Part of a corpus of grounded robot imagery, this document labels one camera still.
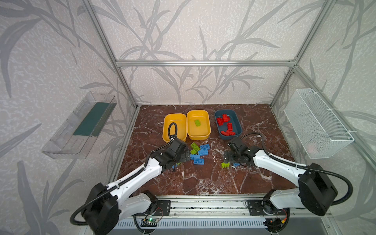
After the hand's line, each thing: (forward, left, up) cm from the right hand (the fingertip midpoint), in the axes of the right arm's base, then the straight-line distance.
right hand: (230, 152), depth 88 cm
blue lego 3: (-4, +20, -4) cm, 20 cm away
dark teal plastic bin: (+23, -8, -3) cm, 24 cm away
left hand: (-1, +28, +5) cm, 28 cm away
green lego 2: (+26, +20, -5) cm, 33 cm away
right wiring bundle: (-35, -19, -9) cm, 41 cm away
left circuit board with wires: (-34, +44, -6) cm, 56 cm away
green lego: (+4, +22, -3) cm, 22 cm away
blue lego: (+2, +17, -4) cm, 17 cm away
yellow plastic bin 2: (+17, +17, -4) cm, 24 cm away
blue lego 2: (-1, +22, -3) cm, 22 cm away
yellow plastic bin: (+28, +33, -3) cm, 44 cm away
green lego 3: (-7, +4, -3) cm, 8 cm away
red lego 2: (+23, -3, -5) cm, 24 cm away
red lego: (+28, -1, -2) cm, 28 cm away
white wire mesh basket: (-4, -34, +28) cm, 44 cm away
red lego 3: (+27, +3, -4) cm, 27 cm away
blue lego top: (+6, +15, -5) cm, 17 cm away
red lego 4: (+17, -3, -4) cm, 17 cm away
